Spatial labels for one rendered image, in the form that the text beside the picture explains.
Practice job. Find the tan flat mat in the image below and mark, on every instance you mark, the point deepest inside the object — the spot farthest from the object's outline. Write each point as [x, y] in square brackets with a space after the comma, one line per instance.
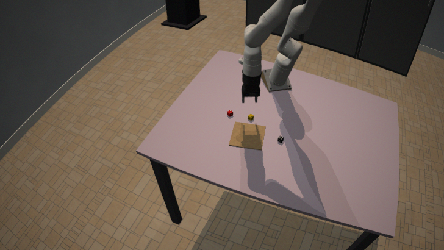
[246, 135]

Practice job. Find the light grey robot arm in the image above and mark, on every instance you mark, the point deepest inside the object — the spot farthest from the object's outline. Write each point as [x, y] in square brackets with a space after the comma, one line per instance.
[298, 23]

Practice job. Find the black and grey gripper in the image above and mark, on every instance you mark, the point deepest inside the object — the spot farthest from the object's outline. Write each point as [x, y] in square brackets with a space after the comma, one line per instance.
[251, 80]

